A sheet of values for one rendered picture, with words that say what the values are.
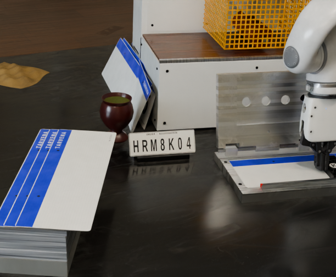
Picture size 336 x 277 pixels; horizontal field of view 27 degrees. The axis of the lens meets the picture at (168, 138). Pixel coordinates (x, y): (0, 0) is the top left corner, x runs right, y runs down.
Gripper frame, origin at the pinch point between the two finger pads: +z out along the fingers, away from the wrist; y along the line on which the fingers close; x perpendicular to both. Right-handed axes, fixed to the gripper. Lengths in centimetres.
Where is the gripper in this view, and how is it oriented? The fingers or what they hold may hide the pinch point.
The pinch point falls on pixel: (321, 160)
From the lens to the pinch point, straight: 160.7
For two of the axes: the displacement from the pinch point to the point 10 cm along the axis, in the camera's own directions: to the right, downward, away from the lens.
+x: -2.4, -2.3, 9.4
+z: 0.1, 9.7, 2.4
